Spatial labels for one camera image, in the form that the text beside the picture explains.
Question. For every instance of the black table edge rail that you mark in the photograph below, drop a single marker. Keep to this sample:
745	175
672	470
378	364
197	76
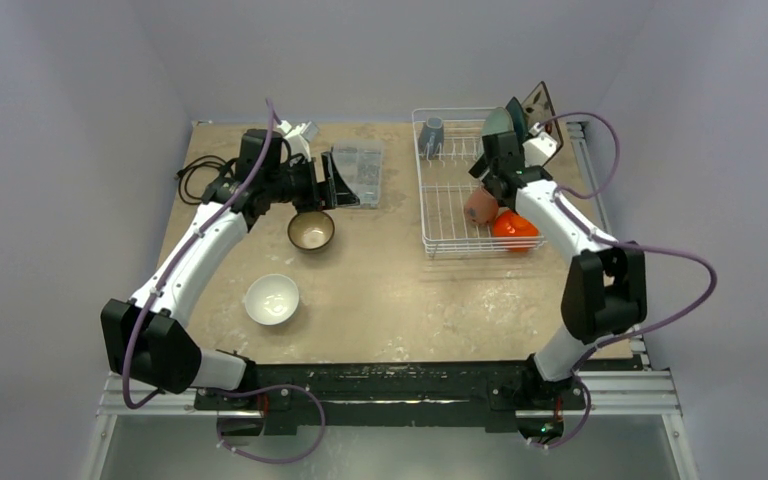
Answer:
491	395

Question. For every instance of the grey printed mug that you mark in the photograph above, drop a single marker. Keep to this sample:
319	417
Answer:
431	137

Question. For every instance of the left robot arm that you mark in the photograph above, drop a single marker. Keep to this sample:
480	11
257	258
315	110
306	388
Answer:
145	335

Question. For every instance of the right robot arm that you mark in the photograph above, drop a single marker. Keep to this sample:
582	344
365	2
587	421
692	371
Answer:
604	294

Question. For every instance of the white bowl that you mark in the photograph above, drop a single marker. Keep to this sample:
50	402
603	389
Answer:
272	300

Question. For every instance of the brown rimmed beige bowl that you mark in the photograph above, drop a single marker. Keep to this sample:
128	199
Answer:
311	231

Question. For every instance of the pink flowered mug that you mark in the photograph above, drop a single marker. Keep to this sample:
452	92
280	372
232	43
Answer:
480	208

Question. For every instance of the clear plastic screw box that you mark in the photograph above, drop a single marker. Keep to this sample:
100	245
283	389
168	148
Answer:
359	162

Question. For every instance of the white wire dish rack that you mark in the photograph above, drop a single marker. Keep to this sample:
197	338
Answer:
455	209

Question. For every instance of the light green round plate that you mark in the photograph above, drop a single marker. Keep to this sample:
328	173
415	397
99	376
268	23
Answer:
498	121

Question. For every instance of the orange bowl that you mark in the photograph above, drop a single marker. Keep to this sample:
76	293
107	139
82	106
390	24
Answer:
509	225

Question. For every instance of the teal square plate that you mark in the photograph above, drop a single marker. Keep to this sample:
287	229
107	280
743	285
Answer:
518	118

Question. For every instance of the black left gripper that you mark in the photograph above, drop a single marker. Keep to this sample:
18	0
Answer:
317	197

